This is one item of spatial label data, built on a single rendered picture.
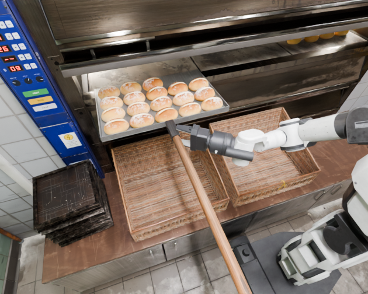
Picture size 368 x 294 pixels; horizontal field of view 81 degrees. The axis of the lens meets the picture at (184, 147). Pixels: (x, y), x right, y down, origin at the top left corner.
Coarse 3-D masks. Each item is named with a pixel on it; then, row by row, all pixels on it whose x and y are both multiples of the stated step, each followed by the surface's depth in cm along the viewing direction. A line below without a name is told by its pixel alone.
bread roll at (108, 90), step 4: (104, 88) 97; (108, 88) 97; (112, 88) 97; (116, 88) 99; (100, 92) 97; (104, 92) 97; (108, 92) 97; (112, 92) 98; (116, 92) 99; (100, 96) 98; (104, 96) 97
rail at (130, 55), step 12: (312, 24) 94; (324, 24) 94; (336, 24) 96; (240, 36) 86; (252, 36) 87; (264, 36) 89; (156, 48) 80; (168, 48) 80; (180, 48) 81; (192, 48) 83; (84, 60) 74; (96, 60) 75; (108, 60) 76; (120, 60) 77
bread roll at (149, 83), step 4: (148, 80) 101; (152, 80) 101; (156, 80) 102; (160, 80) 103; (144, 84) 102; (148, 84) 101; (152, 84) 101; (156, 84) 102; (160, 84) 103; (144, 88) 102; (148, 88) 102
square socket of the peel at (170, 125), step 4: (168, 120) 87; (172, 120) 87; (168, 124) 85; (172, 124) 85; (168, 128) 84; (172, 128) 84; (172, 132) 82; (176, 132) 82; (172, 136) 82; (172, 140) 83
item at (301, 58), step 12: (336, 48) 132; (348, 48) 132; (360, 48) 134; (264, 60) 123; (276, 60) 123; (288, 60) 123; (300, 60) 125; (312, 60) 128; (204, 72) 115; (216, 72) 115; (228, 72) 115; (240, 72) 118; (252, 72) 120; (84, 96) 102
